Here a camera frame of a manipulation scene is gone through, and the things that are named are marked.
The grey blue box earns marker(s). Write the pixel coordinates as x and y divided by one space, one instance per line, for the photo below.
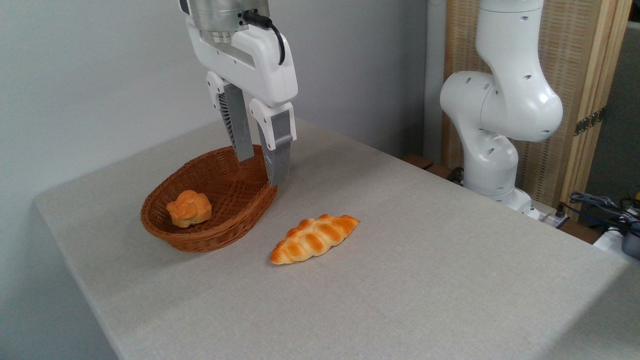
632 242

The grey tablecloth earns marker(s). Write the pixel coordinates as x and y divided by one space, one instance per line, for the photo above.
400 280

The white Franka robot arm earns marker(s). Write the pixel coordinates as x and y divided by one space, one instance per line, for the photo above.
500 100

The round golden bread roll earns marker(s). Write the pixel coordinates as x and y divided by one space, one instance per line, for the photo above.
189 208

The long braided bread loaf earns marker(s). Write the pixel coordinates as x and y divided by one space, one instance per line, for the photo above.
314 239

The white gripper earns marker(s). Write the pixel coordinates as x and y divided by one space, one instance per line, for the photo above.
260 60

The brown wicker basket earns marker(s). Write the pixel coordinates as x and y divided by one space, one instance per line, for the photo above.
230 200

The dark metal screen hinge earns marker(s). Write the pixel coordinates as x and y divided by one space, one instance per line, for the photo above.
590 122

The wooden rattan folding screen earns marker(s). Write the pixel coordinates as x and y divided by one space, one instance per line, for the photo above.
575 50

